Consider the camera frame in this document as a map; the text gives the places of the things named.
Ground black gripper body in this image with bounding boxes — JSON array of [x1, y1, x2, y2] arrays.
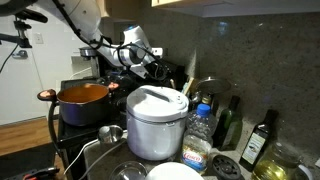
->
[[143, 59, 173, 82]]

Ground black electric stove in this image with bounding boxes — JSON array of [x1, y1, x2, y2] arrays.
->
[[54, 59, 188, 180]]

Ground long wooden spatula with hole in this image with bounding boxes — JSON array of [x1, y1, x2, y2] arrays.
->
[[182, 76, 196, 98]]

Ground small dark bottle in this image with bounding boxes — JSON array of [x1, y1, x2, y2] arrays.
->
[[199, 93, 215, 108]]

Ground round metal skimmer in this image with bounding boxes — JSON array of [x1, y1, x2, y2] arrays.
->
[[194, 76, 232, 95]]

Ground white rice cooker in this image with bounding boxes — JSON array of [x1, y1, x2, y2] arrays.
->
[[125, 84, 190, 162]]

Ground small steel cup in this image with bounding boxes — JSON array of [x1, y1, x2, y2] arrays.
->
[[97, 124, 125, 145]]

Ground green glass oil bottle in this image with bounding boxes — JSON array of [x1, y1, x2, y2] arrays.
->
[[212, 95, 244, 152]]

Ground white plate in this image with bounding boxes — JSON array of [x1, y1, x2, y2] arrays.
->
[[144, 161, 205, 180]]

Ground shallow shiny round bowl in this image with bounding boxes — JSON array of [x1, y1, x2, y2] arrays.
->
[[108, 160, 149, 180]]

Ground metal ladle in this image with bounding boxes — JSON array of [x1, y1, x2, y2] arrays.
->
[[62, 131, 128, 177]]

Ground black round slotted disc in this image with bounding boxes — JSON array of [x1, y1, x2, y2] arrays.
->
[[211, 154, 242, 180]]

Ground dark bottle with white label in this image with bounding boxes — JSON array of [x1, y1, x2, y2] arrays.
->
[[238, 108, 280, 173]]

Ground glass jar with oil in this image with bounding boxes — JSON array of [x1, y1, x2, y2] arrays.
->
[[250, 141, 304, 180]]

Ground red and black tool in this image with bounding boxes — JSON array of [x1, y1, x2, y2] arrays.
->
[[22, 166, 62, 180]]

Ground black floor mat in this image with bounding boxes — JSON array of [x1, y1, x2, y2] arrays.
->
[[0, 142, 58, 180]]

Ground copper pot with orange handles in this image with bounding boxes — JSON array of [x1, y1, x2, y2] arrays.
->
[[36, 82, 120, 128]]

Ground white light switch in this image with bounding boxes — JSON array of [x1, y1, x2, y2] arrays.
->
[[33, 32, 45, 45]]

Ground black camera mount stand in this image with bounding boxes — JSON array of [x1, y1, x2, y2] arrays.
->
[[0, 8, 50, 50]]

